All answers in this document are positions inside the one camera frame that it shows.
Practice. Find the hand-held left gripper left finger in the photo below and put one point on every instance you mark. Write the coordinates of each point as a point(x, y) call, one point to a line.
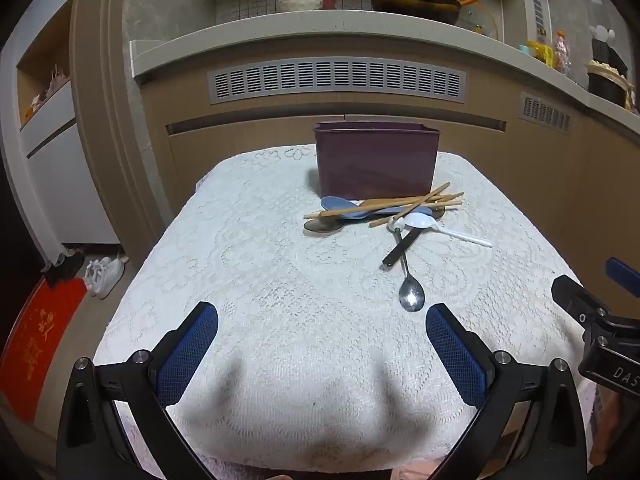
point(187, 355)

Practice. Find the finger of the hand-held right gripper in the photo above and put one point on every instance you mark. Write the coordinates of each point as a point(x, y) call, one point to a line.
point(575, 295)
point(622, 270)

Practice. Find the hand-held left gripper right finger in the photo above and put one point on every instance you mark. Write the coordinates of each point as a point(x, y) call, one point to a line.
point(455, 355)

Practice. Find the wooden chopstick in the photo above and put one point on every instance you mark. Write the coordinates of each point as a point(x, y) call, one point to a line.
point(450, 205)
point(435, 192)
point(340, 211)

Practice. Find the blue plastic spoon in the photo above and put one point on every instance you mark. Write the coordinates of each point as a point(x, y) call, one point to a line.
point(332, 203)

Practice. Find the purple plastic utensil container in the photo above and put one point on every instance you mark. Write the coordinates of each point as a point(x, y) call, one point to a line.
point(375, 160)

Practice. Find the metal spoon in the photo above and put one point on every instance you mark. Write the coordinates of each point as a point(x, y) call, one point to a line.
point(411, 297)

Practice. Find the white sneaker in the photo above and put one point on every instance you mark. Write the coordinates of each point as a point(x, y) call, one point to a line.
point(92, 272)
point(112, 277)

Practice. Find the white lace tablecloth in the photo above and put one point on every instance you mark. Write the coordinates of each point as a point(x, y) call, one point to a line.
point(300, 310)

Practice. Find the white plastic spoon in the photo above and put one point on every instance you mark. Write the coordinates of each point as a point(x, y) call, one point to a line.
point(420, 221)

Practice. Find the black shoes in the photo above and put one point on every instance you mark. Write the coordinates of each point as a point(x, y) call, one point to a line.
point(65, 267)

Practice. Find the red doormat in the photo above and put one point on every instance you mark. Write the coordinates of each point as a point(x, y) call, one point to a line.
point(35, 340)

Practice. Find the small grey vent grille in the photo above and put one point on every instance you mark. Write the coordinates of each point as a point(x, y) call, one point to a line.
point(545, 112)

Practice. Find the black pot with bamboo steamer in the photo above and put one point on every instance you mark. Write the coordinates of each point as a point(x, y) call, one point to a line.
point(605, 87)

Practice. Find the black utensil holder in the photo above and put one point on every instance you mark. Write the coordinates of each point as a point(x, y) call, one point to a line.
point(607, 52)

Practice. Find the pink bottle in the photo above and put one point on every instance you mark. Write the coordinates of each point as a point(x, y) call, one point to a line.
point(561, 55)

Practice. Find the white shelf cabinet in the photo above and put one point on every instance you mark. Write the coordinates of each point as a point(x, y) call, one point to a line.
point(60, 170)

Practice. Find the yellow box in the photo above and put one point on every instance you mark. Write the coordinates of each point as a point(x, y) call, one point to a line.
point(542, 54)

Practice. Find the teal cup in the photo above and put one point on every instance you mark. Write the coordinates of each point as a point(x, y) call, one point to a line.
point(524, 50)

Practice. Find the clutter on shelf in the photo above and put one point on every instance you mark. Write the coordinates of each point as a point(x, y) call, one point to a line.
point(47, 92)

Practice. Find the long grey vent grille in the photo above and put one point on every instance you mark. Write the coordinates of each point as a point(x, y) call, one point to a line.
point(340, 80)

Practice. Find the stone kitchen counter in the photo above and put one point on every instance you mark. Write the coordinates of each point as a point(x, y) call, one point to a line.
point(350, 20)

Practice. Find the white bowl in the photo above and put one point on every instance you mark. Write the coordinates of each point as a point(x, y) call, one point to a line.
point(300, 4)

